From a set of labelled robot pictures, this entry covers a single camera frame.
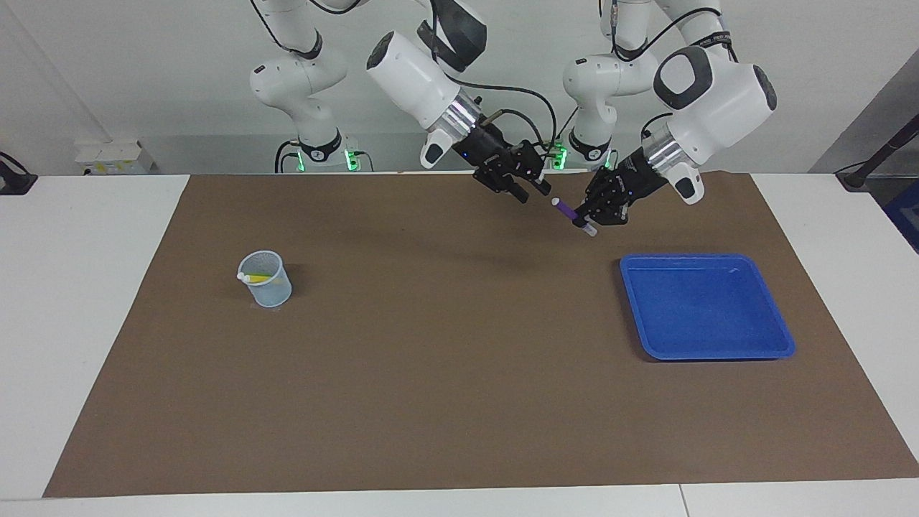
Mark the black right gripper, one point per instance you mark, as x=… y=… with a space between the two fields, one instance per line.
x=492 y=154

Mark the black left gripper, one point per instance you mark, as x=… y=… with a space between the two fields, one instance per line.
x=635 y=178

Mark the purple marker pen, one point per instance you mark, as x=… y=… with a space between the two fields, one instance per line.
x=566 y=209

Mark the yellow marker pen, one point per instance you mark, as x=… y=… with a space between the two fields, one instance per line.
x=258 y=278

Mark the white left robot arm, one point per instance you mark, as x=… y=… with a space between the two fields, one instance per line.
x=718 y=100

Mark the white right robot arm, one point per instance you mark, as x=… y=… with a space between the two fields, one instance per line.
x=416 y=79

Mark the blue plastic tray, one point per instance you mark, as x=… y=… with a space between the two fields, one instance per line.
x=703 y=309

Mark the brown table mat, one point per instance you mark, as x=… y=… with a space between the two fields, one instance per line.
x=459 y=359

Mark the translucent plastic cup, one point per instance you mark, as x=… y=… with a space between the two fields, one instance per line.
x=267 y=293

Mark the black stand pole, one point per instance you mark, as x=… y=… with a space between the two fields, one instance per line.
x=883 y=151

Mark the blue crate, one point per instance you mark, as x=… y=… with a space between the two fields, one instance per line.
x=906 y=215

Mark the white power strip box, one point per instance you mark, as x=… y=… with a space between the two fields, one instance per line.
x=115 y=156

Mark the black table clamp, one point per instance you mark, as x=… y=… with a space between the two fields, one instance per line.
x=14 y=183

